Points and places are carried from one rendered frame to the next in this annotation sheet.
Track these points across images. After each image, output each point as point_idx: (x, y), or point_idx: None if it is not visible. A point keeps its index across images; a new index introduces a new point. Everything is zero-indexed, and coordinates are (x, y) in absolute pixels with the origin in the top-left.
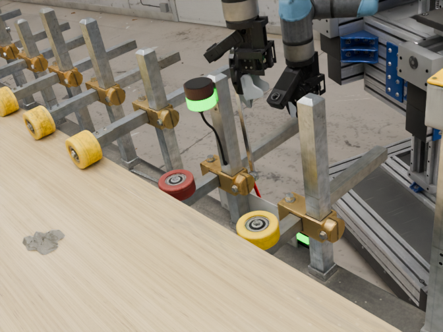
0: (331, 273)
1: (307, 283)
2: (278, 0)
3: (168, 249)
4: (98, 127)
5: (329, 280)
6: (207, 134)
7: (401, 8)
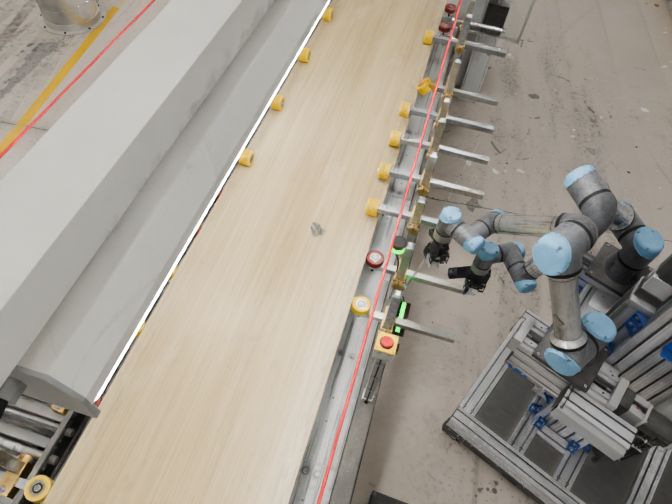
0: None
1: (338, 334)
2: None
3: (333, 277)
4: (513, 142)
5: None
6: None
7: (612, 303)
